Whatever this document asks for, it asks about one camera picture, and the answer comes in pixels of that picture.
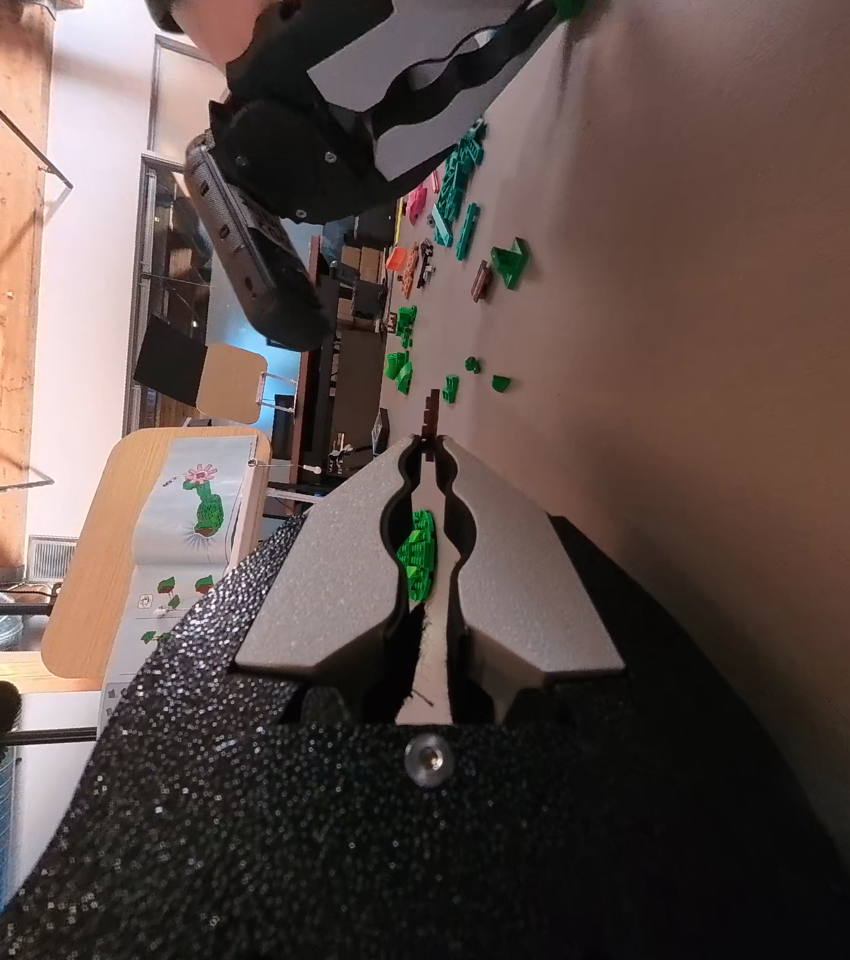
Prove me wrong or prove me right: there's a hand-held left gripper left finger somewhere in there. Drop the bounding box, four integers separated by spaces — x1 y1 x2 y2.
233 437 426 676

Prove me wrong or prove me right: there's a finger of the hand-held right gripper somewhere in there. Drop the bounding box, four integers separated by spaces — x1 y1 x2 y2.
371 6 555 183
308 0 546 117

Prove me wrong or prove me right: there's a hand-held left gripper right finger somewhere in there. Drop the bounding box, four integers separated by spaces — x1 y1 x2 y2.
432 437 626 721

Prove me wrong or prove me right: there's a pile of teal lego pieces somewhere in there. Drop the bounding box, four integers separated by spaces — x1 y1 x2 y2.
431 120 487 261

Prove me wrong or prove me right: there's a pile of pink lego tiles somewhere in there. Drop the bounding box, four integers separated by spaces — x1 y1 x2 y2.
404 171 442 224

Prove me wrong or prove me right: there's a pile of bright green lego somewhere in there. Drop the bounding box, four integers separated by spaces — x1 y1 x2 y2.
397 510 438 603

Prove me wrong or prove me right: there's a lego instruction booklet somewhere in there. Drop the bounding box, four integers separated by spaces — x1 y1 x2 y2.
101 437 261 725

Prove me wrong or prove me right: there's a person's right hand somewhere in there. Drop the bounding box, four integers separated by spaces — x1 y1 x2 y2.
183 0 279 66

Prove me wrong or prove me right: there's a cardboard box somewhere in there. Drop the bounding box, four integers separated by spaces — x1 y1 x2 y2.
340 243 384 285

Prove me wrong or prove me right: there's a wooden chair back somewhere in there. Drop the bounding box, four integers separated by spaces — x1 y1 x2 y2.
196 343 270 426

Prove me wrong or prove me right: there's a wooden book stand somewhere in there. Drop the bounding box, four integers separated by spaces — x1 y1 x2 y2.
42 427 273 680

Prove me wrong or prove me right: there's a black flat board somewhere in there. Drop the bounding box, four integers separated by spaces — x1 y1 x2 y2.
132 313 210 410

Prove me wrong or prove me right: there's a white vent grille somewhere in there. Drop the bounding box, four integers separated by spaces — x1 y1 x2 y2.
27 534 81 583

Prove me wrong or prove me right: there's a green bracket lego piece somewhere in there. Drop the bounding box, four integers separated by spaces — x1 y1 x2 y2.
489 237 531 291

